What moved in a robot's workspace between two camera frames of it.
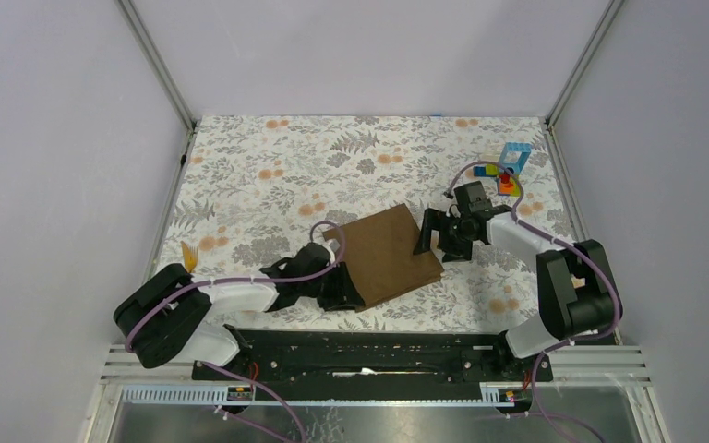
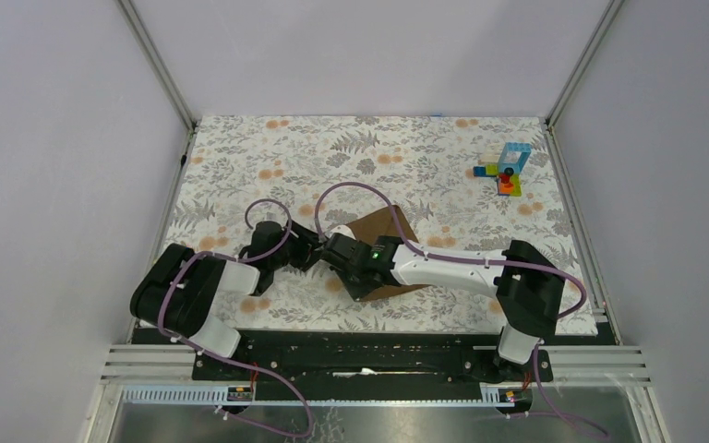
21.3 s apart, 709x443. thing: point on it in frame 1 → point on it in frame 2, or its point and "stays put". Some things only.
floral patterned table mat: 249,189 stays put
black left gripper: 343,293 → 306,244
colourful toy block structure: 512,159 stays put
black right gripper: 434,220 → 354,291
